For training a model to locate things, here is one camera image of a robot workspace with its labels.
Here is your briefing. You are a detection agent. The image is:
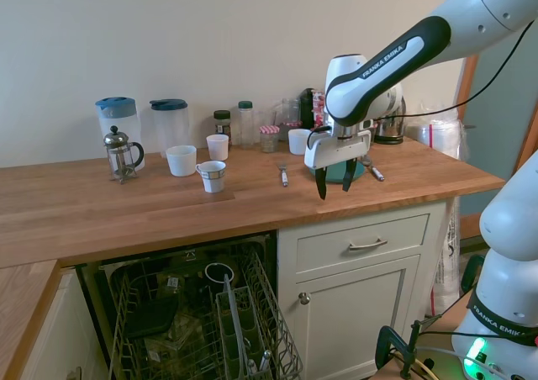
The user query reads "black plastic container lid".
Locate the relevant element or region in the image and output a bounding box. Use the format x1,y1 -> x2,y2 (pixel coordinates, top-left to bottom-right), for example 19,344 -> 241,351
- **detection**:
123,297 -> 181,341

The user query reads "black clamp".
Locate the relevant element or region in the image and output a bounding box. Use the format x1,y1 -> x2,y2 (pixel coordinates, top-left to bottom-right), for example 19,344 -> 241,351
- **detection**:
374,318 -> 439,379

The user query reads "white base cabinet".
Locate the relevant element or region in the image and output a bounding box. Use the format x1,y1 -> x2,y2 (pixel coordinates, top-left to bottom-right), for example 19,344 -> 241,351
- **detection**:
276,198 -> 449,372

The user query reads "long black arm cable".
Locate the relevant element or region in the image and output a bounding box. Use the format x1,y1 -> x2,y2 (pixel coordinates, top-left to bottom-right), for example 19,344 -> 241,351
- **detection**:
401,17 -> 535,119

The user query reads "white handled spoon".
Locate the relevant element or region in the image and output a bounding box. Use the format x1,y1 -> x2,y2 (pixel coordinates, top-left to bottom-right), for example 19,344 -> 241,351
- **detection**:
361,154 -> 386,183

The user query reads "clear bottle green cap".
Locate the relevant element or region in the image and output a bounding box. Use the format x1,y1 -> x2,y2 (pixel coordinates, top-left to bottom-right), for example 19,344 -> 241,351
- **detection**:
237,100 -> 257,150

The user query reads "grey blue door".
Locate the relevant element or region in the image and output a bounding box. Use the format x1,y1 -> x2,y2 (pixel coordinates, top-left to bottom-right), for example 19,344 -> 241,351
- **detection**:
459,18 -> 538,240

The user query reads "dark lid spice jar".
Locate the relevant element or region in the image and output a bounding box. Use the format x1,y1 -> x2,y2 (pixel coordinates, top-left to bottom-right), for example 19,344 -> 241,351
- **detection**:
213,109 -> 233,140

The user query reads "printed clear plastic bag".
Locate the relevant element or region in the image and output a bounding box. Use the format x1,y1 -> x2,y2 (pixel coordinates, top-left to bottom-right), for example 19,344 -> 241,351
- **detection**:
426,194 -> 464,319

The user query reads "stainless steel kettle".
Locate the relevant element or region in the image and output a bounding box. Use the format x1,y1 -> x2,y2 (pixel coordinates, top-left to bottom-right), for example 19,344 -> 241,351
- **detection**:
372,83 -> 409,146

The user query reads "small white cup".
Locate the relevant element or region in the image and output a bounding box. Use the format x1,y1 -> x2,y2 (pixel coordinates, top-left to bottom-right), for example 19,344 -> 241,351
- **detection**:
205,134 -> 231,162

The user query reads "stack of clear plastic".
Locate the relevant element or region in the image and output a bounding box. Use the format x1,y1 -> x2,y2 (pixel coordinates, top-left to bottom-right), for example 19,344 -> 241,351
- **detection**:
405,117 -> 470,163

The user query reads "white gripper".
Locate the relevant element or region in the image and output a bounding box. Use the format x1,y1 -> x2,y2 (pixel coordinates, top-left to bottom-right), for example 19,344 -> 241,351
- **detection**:
303,123 -> 373,201

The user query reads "yellow cable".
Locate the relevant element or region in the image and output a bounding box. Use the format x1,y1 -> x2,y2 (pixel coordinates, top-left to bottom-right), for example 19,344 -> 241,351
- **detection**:
413,356 -> 436,377

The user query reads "glass french press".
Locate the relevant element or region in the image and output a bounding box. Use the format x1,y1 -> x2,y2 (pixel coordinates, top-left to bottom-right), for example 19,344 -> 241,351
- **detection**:
103,125 -> 145,186

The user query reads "dark green clamp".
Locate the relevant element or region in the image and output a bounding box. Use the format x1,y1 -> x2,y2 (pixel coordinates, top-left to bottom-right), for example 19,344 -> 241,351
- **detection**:
461,253 -> 487,298

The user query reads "white cabinet door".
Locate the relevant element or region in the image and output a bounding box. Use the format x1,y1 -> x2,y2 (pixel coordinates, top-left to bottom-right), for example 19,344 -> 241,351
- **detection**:
295,253 -> 422,369

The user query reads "red white carton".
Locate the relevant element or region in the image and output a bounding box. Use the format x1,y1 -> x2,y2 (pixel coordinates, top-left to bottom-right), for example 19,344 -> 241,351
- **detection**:
311,90 -> 330,129

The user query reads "grey cutlery basket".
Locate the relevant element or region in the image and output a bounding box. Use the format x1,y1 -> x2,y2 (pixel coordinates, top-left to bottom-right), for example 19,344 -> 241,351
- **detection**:
214,272 -> 275,380

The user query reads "black mug white rim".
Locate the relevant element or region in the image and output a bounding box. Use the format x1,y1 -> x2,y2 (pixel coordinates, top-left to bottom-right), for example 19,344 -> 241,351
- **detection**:
203,261 -> 235,288

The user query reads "clear glass jar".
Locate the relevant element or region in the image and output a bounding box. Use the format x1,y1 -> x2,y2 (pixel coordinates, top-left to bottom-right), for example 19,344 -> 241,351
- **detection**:
280,98 -> 302,124

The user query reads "grey wire dishwasher rack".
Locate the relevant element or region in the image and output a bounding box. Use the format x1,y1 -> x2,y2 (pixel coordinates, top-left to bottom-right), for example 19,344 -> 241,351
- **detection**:
107,240 -> 304,380

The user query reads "teal plate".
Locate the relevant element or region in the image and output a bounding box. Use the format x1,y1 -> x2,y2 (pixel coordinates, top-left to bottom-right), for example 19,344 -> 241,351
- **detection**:
309,157 -> 367,185

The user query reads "white cabinet drawer front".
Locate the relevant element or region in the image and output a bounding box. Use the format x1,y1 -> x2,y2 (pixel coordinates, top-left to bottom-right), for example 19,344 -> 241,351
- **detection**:
295,213 -> 431,272

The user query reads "black dishwasher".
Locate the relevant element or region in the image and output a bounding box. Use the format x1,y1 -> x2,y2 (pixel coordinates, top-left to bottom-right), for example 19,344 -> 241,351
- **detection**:
75,228 -> 279,380

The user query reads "clear plastic container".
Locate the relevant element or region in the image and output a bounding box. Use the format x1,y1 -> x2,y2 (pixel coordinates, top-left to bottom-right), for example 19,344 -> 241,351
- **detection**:
144,312 -> 203,356

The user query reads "clear pitcher blue lid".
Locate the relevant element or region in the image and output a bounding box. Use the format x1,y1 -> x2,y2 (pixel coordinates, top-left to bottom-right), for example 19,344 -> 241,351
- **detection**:
149,98 -> 191,159
94,96 -> 142,170

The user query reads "white corner cabinet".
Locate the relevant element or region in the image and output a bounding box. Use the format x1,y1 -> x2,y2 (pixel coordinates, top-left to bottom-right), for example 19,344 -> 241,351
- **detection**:
19,266 -> 111,380

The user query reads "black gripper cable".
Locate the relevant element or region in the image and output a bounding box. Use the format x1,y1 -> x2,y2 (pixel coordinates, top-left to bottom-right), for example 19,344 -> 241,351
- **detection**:
306,127 -> 334,150

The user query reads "white cup patterned band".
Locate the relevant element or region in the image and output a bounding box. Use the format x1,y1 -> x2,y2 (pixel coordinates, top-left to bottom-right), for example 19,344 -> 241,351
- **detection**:
194,160 -> 228,194

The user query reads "glass jar red checked lid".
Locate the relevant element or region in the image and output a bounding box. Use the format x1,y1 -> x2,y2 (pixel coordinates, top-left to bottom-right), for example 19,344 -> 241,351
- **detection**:
279,120 -> 303,142
258,124 -> 281,154

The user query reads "wide white cup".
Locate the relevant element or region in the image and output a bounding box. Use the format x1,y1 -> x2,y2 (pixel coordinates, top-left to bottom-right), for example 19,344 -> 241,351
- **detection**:
165,145 -> 198,178

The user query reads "metal drawer handle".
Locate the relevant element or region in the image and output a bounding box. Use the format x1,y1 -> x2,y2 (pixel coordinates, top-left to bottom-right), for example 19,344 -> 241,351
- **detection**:
347,237 -> 389,252

